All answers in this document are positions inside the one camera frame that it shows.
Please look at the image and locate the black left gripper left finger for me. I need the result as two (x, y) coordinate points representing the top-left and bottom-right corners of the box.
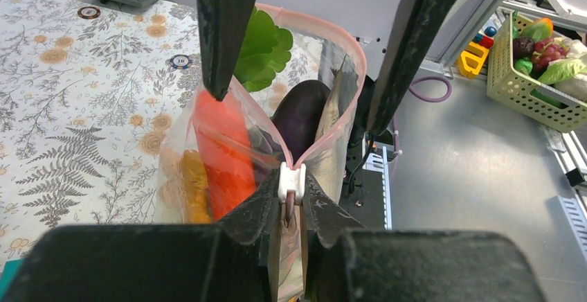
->
(217, 169), (281, 301)

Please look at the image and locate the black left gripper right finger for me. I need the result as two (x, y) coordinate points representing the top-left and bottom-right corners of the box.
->
(300, 173), (364, 301)

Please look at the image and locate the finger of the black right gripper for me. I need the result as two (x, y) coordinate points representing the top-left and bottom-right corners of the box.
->
(365, 0), (457, 135)
(197, 0), (255, 101)

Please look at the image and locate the grey toy fish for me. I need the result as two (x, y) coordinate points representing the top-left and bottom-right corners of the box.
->
(311, 56), (351, 204)

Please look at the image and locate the orange fried chicken piece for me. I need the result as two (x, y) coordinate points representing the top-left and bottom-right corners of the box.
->
(180, 150), (212, 224)

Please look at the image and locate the purple eggplant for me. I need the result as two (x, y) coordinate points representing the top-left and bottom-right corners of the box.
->
(271, 80), (330, 162)

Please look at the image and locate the clear pink zip top bag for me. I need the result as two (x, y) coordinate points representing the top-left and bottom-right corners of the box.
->
(148, 3), (366, 301)

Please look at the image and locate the yellow toy piece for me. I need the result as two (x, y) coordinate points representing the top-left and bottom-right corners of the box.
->
(456, 42), (489, 79)

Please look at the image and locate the blue white poker chip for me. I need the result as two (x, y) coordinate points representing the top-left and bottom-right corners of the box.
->
(168, 54), (192, 69)

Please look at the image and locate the green perforated basket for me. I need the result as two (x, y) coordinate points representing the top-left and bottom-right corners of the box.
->
(486, 12), (586, 133)

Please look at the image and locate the floral tablecloth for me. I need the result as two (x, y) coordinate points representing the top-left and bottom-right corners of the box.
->
(1, 0), (201, 263)

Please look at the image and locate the teal block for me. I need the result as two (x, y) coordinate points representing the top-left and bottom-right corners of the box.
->
(0, 259), (24, 299)

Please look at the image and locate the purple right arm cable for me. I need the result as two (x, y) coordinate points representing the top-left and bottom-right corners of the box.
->
(390, 75), (453, 159)

